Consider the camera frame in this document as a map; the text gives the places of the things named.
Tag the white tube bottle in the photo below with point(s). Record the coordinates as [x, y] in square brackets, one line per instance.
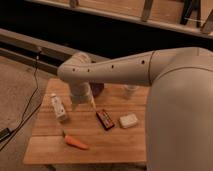
[59, 109]

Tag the wooden table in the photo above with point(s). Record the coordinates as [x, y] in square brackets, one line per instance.
[117, 145]

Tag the white sponge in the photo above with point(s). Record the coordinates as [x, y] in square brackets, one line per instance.
[128, 120]

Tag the black device on floor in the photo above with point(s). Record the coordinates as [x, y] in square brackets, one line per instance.
[5, 133]

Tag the clear plastic cup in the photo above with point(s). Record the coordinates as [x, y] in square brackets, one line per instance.
[129, 91]

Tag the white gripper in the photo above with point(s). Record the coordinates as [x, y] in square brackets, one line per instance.
[81, 93]

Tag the dark purple bowl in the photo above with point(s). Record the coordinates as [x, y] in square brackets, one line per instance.
[97, 88]

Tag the orange carrot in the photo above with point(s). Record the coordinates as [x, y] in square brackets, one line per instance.
[74, 142]

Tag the black and orange eraser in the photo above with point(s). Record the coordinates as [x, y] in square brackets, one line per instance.
[105, 119]

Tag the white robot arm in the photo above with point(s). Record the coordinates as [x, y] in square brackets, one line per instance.
[179, 110]

